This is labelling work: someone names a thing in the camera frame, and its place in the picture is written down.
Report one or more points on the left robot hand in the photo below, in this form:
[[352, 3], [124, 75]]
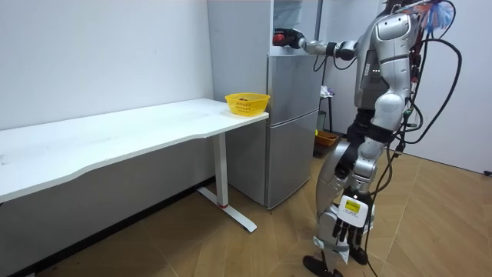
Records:
[[353, 215]]

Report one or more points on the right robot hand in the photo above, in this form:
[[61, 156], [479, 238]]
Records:
[[294, 38]]

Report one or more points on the red orange peach soft toy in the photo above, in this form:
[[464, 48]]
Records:
[[278, 39]]

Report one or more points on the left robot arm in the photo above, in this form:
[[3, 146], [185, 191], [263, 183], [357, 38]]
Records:
[[392, 57]]

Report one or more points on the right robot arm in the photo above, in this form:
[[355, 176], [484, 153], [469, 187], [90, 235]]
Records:
[[319, 47]]

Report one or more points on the robot legs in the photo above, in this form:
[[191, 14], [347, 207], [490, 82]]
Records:
[[330, 181]]

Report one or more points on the white cloth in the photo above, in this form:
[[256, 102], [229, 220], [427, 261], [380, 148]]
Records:
[[326, 91]]

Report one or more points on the orange basket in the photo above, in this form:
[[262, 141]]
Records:
[[326, 138]]

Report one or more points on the yellow plastic basket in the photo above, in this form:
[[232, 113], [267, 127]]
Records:
[[248, 108]]

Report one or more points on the black side table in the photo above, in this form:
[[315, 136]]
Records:
[[330, 115]]

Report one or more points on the green bin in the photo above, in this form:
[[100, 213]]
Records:
[[321, 121]]

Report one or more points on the robot body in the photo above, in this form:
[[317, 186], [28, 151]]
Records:
[[369, 84]]

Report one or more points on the grey fridge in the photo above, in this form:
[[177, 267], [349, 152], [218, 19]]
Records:
[[288, 154]]

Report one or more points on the white desk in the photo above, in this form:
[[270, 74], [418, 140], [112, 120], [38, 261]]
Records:
[[115, 131]]

